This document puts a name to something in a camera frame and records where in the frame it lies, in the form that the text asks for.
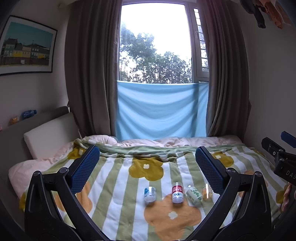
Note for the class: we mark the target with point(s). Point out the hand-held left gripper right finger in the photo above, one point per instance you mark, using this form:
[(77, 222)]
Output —
[(209, 170)]

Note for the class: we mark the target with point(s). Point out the framed wall picture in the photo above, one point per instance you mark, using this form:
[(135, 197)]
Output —
[(25, 46)]

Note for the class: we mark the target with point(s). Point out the green dotted white bottle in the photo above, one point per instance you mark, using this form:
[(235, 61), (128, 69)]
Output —
[(193, 194)]

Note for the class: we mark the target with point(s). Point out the person's right hand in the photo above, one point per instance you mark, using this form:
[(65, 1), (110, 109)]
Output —
[(288, 197)]

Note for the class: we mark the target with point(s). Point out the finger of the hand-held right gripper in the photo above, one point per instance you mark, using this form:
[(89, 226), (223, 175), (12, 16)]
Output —
[(289, 137), (271, 145)]

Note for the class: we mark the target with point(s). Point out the window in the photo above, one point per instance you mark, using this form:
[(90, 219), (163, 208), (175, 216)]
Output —
[(157, 41)]

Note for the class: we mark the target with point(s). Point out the red label bottle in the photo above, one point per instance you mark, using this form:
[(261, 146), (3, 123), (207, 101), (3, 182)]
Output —
[(177, 193)]

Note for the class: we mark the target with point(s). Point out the pink duvet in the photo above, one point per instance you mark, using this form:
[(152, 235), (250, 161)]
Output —
[(115, 141)]

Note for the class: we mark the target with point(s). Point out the brown curtain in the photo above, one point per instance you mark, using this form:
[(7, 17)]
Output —
[(92, 69), (223, 74)]

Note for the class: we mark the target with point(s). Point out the hanging clothes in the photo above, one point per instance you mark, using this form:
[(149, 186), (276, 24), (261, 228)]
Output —
[(266, 12)]

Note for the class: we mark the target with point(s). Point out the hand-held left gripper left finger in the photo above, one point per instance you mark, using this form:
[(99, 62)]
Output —
[(85, 170)]

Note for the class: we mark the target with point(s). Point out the blue plastic bottle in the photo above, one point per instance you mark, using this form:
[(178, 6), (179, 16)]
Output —
[(28, 114)]

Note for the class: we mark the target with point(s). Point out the white bottle with blue label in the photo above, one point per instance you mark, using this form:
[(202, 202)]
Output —
[(149, 194)]

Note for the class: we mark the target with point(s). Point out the floral striped blanket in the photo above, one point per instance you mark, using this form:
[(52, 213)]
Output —
[(143, 185)]

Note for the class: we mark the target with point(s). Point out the light blue cloth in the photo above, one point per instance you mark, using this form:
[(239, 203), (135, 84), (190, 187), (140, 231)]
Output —
[(160, 111)]

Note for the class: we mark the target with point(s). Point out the clear glass cup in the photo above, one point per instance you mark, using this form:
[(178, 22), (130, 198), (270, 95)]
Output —
[(207, 191)]

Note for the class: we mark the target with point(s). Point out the white pillow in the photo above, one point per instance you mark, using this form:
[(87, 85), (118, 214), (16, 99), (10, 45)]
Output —
[(49, 136)]

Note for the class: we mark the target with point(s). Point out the grey bed headboard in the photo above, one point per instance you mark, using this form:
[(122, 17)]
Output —
[(27, 129)]

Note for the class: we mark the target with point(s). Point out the small orange jar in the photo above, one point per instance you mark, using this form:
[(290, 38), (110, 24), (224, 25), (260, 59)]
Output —
[(13, 120)]

